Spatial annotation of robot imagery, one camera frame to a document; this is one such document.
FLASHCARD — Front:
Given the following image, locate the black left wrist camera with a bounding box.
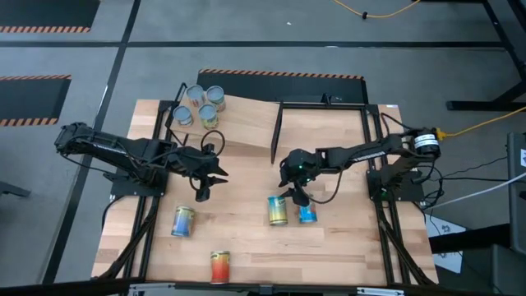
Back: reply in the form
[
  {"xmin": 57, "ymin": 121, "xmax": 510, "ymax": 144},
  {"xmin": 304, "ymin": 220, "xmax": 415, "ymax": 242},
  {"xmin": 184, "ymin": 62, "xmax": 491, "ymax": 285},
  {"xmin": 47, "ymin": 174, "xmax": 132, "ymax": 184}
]
[{"xmin": 195, "ymin": 180, "xmax": 211, "ymax": 203}]

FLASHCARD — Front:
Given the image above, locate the black left camera cable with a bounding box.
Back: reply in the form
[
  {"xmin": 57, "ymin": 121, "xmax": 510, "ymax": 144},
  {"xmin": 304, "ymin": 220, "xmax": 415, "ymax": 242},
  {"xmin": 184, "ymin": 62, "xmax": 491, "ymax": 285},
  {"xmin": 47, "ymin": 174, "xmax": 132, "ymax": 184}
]
[{"xmin": 188, "ymin": 129, "xmax": 227, "ymax": 192}]

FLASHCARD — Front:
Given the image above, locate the pineapple label tin can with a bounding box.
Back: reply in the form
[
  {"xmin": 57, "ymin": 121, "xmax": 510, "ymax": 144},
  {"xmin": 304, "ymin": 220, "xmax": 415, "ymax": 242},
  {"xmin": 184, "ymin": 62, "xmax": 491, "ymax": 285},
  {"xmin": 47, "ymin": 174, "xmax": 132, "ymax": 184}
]
[{"xmin": 210, "ymin": 250, "xmax": 231, "ymax": 284}]

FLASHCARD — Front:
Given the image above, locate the silver-topped labelled tin can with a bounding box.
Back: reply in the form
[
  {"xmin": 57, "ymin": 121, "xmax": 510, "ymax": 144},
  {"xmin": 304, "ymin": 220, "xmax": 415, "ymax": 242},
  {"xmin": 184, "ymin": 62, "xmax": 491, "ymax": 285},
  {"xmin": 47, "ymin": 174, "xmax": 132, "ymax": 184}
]
[{"xmin": 205, "ymin": 85, "xmax": 227, "ymax": 113}]

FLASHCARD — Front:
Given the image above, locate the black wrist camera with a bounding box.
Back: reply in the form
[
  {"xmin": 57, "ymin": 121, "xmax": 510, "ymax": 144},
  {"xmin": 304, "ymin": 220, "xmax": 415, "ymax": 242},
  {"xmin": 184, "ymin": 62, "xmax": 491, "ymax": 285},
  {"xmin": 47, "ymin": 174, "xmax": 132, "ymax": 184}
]
[
  {"xmin": 195, "ymin": 180, "xmax": 211, "ymax": 203},
  {"xmin": 287, "ymin": 183, "xmax": 312, "ymax": 208}
]

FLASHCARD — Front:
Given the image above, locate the white paper sheet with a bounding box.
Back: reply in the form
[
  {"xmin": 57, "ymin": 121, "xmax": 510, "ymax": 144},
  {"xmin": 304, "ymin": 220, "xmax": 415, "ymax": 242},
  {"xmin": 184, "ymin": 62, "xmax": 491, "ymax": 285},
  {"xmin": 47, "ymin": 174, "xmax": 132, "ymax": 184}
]
[{"xmin": 425, "ymin": 213, "xmax": 468, "ymax": 275}]

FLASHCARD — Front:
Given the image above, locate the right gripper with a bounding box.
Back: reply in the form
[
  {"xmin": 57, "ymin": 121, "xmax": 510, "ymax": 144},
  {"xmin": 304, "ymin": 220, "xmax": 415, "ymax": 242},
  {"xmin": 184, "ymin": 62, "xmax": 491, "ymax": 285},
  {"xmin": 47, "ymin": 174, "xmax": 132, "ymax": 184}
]
[{"xmin": 279, "ymin": 148, "xmax": 322, "ymax": 199}]

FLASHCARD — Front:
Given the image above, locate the tomatoes label tin can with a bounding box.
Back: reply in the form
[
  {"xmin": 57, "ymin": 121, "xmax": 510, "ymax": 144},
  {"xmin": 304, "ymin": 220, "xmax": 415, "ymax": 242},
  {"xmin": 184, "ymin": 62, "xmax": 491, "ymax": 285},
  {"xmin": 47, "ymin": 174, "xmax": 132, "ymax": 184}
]
[{"xmin": 298, "ymin": 201, "xmax": 318, "ymax": 224}]

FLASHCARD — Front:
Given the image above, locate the chicken soup tin can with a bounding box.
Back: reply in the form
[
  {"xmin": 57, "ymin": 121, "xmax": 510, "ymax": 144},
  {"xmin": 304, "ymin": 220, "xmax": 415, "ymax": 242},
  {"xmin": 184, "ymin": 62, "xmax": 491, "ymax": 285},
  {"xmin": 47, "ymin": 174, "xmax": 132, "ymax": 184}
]
[{"xmin": 172, "ymin": 104, "xmax": 194, "ymax": 127}]

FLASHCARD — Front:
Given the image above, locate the black furniture foot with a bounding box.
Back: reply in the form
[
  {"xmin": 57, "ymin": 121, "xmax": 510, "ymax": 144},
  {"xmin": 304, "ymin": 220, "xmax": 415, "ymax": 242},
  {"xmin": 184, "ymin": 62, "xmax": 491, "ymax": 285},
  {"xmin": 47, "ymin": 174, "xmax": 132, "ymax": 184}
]
[{"xmin": 0, "ymin": 180, "xmax": 32, "ymax": 199}]

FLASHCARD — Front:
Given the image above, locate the black hazard-striped floor mat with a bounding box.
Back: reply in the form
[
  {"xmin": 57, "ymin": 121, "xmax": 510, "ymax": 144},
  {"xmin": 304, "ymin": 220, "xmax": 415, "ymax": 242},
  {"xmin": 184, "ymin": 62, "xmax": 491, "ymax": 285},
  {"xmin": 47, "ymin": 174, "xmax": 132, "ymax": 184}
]
[
  {"xmin": 0, "ymin": 75, "xmax": 73, "ymax": 127},
  {"xmin": 0, "ymin": 0, "xmax": 102, "ymax": 34},
  {"xmin": 196, "ymin": 68, "xmax": 370, "ymax": 104}
]

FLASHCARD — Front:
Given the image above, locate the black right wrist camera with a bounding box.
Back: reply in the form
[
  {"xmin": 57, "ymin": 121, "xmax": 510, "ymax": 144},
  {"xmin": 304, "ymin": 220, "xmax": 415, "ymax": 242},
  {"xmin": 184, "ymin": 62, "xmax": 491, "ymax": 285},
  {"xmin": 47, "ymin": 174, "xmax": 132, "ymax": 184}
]
[{"xmin": 287, "ymin": 183, "xmax": 312, "ymax": 208}]

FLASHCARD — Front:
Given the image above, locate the black floor equipment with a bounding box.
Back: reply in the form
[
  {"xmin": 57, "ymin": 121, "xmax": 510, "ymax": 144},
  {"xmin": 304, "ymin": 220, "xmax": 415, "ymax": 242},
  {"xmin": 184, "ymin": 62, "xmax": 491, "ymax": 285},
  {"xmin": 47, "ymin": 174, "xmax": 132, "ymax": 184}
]
[{"xmin": 429, "ymin": 224, "xmax": 526, "ymax": 296}]

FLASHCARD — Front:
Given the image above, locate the dark grey equipment case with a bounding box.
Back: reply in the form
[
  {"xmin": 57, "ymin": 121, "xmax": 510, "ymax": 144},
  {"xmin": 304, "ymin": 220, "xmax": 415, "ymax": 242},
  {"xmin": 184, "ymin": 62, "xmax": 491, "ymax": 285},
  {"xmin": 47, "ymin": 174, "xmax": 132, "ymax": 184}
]
[{"xmin": 507, "ymin": 131, "xmax": 526, "ymax": 256}]

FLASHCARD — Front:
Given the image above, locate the spaghetti label tin can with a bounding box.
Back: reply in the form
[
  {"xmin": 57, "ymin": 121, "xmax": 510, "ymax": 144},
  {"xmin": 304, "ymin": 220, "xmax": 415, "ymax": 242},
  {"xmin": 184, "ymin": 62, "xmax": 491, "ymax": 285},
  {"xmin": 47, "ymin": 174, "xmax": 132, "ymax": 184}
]
[{"xmin": 197, "ymin": 103, "xmax": 219, "ymax": 131}]

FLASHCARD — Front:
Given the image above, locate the white cable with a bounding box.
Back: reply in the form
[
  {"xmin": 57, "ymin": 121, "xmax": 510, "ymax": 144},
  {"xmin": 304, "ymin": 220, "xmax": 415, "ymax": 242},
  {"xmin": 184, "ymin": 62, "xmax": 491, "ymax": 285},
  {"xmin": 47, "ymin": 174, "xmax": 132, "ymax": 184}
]
[{"xmin": 435, "ymin": 171, "xmax": 526, "ymax": 206}]

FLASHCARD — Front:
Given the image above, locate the carrot label tin can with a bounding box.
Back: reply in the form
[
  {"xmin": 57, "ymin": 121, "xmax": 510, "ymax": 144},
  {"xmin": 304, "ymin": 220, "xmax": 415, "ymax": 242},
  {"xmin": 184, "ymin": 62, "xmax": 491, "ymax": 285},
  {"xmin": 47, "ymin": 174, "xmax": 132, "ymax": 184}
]
[{"xmin": 186, "ymin": 84, "xmax": 206, "ymax": 109}]

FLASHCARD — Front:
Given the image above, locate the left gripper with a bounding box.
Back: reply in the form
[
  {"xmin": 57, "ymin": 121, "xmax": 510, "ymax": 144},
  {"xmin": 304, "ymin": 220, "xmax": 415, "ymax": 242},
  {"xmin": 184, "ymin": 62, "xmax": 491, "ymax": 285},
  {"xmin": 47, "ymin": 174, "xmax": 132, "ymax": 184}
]
[{"xmin": 174, "ymin": 146, "xmax": 229, "ymax": 187}]

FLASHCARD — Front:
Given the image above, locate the yellow power cable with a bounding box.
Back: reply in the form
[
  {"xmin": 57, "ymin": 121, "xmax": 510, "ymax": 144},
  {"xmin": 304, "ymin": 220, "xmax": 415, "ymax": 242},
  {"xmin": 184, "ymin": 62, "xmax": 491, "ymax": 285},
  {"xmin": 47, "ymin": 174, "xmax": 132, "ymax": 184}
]
[
  {"xmin": 430, "ymin": 105, "xmax": 526, "ymax": 141},
  {"xmin": 331, "ymin": 0, "xmax": 423, "ymax": 21}
]

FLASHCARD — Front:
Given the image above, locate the blue yellow label tin can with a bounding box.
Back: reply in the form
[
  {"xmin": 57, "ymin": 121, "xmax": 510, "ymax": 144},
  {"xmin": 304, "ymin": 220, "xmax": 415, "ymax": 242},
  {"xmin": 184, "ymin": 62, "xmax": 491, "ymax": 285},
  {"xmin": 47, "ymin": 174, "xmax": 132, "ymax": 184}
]
[{"xmin": 170, "ymin": 205, "xmax": 196, "ymax": 238}]

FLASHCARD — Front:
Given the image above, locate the black table leg frame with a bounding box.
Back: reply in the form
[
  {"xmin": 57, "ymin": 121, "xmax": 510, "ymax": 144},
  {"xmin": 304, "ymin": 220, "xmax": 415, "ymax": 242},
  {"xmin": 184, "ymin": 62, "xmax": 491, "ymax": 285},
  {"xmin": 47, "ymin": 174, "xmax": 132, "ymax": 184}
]
[{"xmin": 446, "ymin": 0, "xmax": 526, "ymax": 112}]

